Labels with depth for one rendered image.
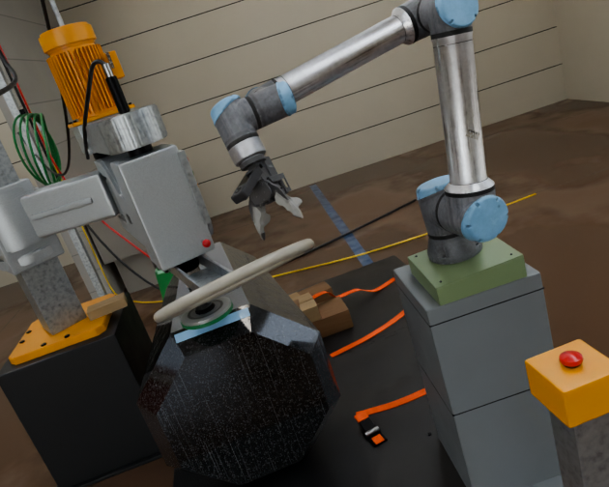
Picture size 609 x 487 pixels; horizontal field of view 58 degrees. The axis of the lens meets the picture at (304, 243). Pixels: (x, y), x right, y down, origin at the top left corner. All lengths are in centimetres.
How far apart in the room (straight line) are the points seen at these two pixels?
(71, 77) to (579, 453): 232
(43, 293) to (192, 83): 486
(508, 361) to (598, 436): 90
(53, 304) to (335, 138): 528
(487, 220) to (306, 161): 602
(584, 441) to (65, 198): 236
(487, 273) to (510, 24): 670
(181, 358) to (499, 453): 126
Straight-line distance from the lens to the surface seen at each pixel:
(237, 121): 144
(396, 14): 178
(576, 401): 108
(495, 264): 187
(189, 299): 135
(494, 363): 202
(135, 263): 577
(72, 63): 266
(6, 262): 301
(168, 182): 204
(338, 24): 762
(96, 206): 278
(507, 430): 220
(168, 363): 236
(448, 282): 183
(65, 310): 313
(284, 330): 234
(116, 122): 199
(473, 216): 170
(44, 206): 290
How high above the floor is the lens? 173
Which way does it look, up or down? 19 degrees down
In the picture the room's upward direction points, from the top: 18 degrees counter-clockwise
